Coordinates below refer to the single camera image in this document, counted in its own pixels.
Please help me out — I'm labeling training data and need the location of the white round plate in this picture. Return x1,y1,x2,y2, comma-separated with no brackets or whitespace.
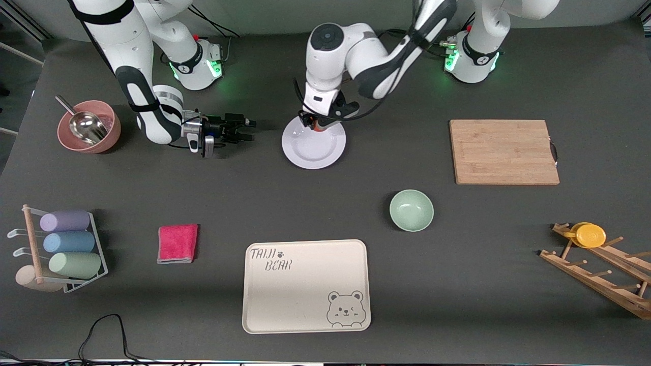
282,117,347,170

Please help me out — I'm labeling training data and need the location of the dark grey table mat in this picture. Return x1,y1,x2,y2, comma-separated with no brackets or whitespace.
0,20,651,362

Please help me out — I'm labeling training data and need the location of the pink bowl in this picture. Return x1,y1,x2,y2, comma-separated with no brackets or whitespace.
57,100,122,154

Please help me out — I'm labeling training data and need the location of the pink folded cloth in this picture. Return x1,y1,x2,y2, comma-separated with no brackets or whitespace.
157,224,199,264

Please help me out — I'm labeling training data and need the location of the pale green bowl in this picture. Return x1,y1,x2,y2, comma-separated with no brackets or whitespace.
390,190,434,232

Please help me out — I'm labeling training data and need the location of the metal scoop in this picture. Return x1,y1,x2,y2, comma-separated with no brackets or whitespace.
55,95,109,145

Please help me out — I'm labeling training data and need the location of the wooden cutting board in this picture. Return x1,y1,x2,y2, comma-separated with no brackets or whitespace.
450,119,560,186

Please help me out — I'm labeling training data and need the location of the beige bear print tray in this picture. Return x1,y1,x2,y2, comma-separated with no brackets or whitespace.
242,239,371,334

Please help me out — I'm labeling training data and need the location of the purple cup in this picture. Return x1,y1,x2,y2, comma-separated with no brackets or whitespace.
40,210,91,233

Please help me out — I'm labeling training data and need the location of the blue cup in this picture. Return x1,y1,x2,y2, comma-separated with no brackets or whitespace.
43,231,96,254

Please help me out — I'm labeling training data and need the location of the green cup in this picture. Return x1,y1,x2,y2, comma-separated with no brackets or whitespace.
48,252,102,280

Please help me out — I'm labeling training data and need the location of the beige cup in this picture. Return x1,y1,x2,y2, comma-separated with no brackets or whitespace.
15,265,64,293

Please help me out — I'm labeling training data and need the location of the yellow cup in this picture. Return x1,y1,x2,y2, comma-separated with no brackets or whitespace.
570,222,607,249

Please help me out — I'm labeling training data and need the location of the wooden peg dish rack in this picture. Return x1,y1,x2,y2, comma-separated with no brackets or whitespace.
540,223,651,320

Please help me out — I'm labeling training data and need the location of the thin black cable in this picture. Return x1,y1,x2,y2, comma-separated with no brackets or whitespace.
0,314,168,366

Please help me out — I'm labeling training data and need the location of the white wire cup rack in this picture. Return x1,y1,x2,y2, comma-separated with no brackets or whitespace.
7,204,109,294

